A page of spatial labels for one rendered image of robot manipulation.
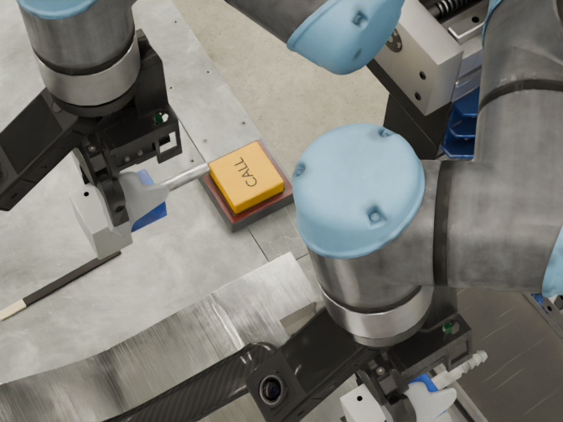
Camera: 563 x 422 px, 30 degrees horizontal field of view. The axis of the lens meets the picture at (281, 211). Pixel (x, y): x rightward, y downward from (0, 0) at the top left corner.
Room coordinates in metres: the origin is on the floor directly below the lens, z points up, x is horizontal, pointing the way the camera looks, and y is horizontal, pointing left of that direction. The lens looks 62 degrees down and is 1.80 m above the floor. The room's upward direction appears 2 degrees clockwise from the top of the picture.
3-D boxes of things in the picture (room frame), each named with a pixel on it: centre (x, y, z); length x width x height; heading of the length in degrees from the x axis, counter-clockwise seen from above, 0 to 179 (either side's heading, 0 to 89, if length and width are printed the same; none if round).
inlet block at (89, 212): (0.48, 0.13, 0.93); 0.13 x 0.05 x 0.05; 122
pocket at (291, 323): (0.36, -0.03, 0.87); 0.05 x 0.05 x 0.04; 32
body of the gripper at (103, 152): (0.47, 0.14, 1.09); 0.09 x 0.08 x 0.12; 122
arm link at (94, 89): (0.47, 0.15, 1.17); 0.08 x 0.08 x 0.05
